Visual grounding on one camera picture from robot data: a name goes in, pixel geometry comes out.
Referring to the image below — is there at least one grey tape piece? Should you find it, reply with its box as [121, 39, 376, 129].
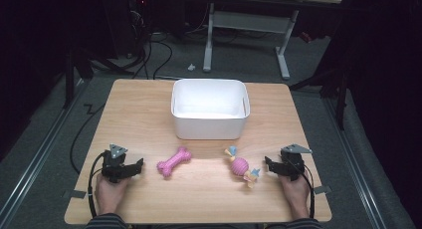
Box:
[313, 185, 333, 195]
[69, 189, 88, 200]

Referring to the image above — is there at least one small red object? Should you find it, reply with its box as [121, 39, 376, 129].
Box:
[299, 31, 314, 45]

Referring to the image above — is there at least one desk with grey metal legs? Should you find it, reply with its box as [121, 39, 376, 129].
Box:
[201, 0, 343, 81]

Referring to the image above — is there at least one pink ball rope toy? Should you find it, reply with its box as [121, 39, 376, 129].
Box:
[224, 145, 262, 189]

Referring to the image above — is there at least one bundle of black cables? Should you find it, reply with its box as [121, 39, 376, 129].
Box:
[127, 3, 174, 81]

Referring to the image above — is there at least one black metal stand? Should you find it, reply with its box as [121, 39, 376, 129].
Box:
[62, 45, 135, 110]
[288, 54, 353, 131]

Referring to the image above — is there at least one person's left hand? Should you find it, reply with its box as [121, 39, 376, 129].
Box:
[95, 173, 131, 216]

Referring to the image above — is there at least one white plastic bin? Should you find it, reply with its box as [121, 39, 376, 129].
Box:
[170, 78, 251, 140]

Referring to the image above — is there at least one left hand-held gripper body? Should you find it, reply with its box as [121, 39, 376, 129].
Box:
[101, 142, 137, 184]

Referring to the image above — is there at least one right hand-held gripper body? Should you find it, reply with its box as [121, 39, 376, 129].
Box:
[279, 142, 314, 182]

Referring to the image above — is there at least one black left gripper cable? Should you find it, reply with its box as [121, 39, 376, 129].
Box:
[87, 151, 107, 219]

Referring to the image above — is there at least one metal floor rail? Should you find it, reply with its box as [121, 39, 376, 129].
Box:
[322, 96, 388, 229]
[0, 79, 88, 225]

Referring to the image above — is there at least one person's right hand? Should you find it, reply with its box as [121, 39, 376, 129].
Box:
[278, 173, 312, 221]

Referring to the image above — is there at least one black floor cable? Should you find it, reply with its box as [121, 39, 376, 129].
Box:
[69, 103, 107, 175]

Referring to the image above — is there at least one pink rubber bone toy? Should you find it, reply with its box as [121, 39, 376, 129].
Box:
[156, 146, 193, 179]

